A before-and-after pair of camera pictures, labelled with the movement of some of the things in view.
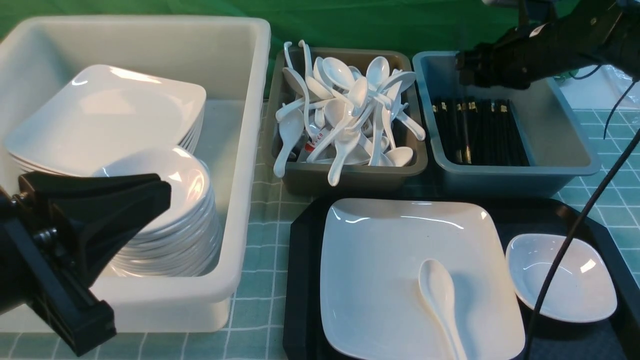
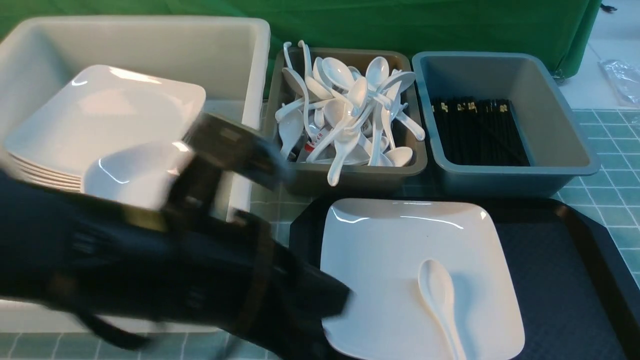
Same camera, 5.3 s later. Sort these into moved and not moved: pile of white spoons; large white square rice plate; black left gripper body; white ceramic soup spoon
Moved: black left gripper body
Not moved: pile of white spoons; white ceramic soup spoon; large white square rice plate
